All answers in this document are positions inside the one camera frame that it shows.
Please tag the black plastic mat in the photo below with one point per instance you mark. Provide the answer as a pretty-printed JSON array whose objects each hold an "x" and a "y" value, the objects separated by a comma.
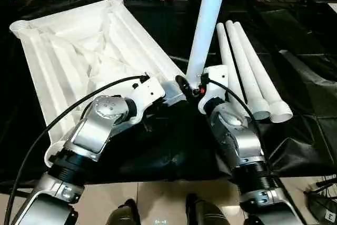
[{"x": 158, "y": 146}]

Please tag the person's black shoes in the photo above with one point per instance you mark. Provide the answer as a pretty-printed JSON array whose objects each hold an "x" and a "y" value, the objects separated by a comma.
[
  {"x": 208, "y": 214},
  {"x": 124, "y": 215}
]

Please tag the white flat board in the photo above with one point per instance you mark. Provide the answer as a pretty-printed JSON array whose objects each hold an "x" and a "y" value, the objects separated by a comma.
[{"x": 334, "y": 8}]

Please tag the white plastic table top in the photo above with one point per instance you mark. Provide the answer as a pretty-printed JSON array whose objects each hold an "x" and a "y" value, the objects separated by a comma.
[{"x": 68, "y": 51}]

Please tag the black power adapter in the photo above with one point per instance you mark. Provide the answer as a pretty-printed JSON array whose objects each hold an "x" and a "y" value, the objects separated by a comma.
[{"x": 324, "y": 212}]

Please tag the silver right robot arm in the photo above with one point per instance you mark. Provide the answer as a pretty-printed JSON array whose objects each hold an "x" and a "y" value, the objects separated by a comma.
[{"x": 237, "y": 140}]

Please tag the white plastic table leg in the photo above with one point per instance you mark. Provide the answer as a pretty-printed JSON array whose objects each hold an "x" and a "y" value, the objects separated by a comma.
[
  {"x": 263, "y": 77},
  {"x": 208, "y": 25},
  {"x": 242, "y": 67},
  {"x": 226, "y": 56}
]

